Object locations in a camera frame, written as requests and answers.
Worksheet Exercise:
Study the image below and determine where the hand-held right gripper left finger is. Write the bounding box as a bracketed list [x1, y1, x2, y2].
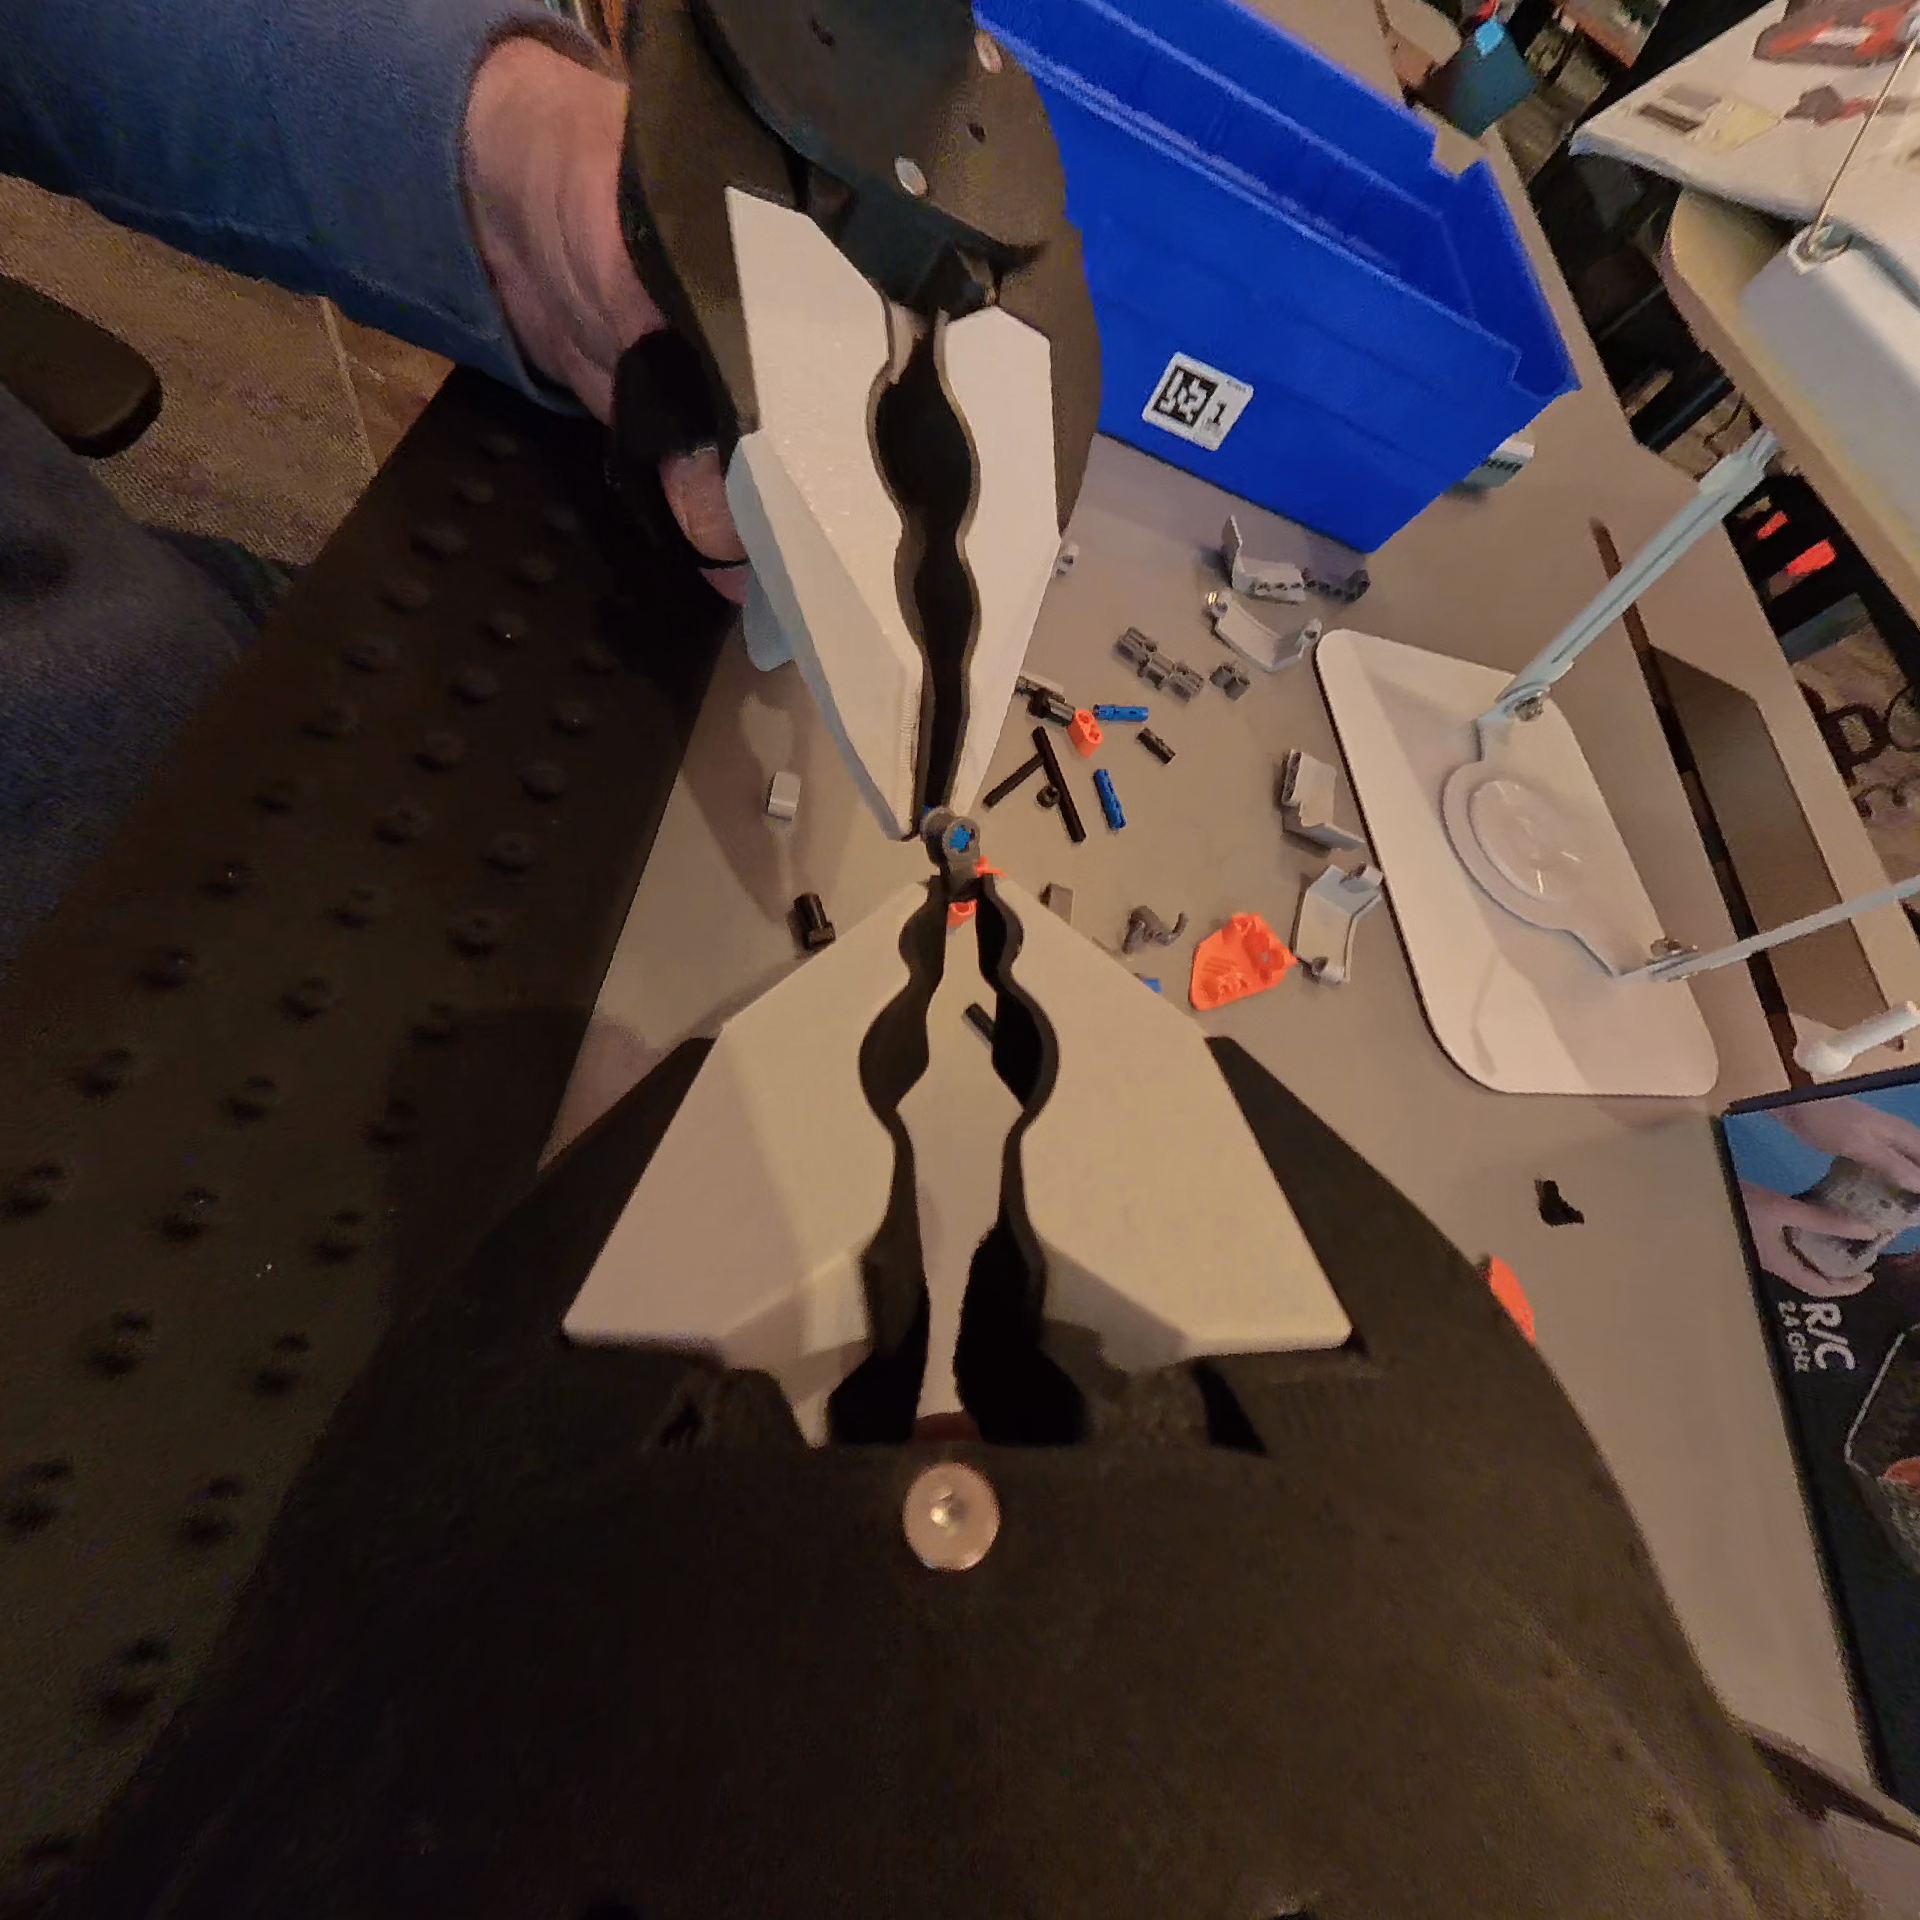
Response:
[559, 881, 951, 1449]

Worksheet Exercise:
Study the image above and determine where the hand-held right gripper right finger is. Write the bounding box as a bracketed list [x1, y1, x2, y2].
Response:
[965, 881, 1354, 1449]

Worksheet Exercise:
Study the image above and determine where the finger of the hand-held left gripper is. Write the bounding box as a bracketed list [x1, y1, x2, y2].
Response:
[719, 183, 935, 838]
[940, 303, 1068, 817]

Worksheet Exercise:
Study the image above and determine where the dark grey cross-hole connector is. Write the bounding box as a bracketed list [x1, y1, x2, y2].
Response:
[920, 806, 984, 935]

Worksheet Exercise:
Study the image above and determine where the person's left forearm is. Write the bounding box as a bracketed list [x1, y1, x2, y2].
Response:
[0, 0, 605, 409]

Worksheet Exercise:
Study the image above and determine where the person's left hand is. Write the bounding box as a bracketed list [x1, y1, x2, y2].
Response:
[463, 36, 752, 601]

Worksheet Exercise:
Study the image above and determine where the orange flat panel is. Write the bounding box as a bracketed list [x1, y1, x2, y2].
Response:
[1188, 909, 1298, 1013]

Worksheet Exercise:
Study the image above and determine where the light grey angled panel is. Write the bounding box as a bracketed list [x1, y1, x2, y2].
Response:
[1221, 516, 1324, 603]

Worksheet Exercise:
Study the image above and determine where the grey curved panel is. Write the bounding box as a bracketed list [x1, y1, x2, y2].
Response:
[1206, 591, 1325, 675]
[1274, 747, 1369, 855]
[1292, 863, 1385, 986]

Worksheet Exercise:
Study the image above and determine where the blue storage box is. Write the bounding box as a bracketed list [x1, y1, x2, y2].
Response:
[968, 0, 1581, 556]

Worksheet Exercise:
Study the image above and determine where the black dimpled mat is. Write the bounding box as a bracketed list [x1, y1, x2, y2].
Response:
[0, 367, 754, 1920]

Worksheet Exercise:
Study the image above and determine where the white book stand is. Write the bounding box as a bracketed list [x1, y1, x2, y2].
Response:
[1437, 433, 1920, 986]

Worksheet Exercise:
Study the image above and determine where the robot kit box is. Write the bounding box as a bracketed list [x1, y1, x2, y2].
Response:
[1716, 1065, 1920, 1805]

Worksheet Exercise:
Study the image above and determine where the white tipped rod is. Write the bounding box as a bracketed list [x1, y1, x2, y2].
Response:
[1792, 999, 1920, 1078]

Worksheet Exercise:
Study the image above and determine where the black chair armrest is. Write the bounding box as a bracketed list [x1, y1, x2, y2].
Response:
[0, 277, 165, 462]

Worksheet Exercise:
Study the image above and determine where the instruction booklet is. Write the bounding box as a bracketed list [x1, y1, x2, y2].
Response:
[1566, 0, 1920, 186]

